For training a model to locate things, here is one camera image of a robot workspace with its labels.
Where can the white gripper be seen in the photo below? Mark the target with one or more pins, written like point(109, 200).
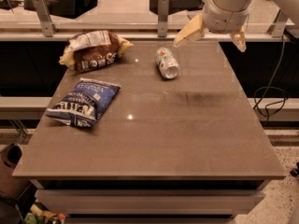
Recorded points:
point(224, 20)

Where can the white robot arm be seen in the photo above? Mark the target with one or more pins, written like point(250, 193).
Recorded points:
point(289, 7)

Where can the brown chip bag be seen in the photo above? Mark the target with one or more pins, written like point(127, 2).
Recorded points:
point(93, 50)

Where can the blue chip bag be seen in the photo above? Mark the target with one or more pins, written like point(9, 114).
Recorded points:
point(85, 104)

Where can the colourful items on floor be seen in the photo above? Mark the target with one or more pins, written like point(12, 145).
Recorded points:
point(38, 214)

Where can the dark bin at left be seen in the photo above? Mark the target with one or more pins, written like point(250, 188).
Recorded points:
point(11, 188)

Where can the right metal bracket post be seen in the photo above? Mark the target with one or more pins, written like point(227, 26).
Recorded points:
point(276, 29)

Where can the left metal bracket post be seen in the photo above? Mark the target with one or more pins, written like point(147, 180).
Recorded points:
point(47, 25)

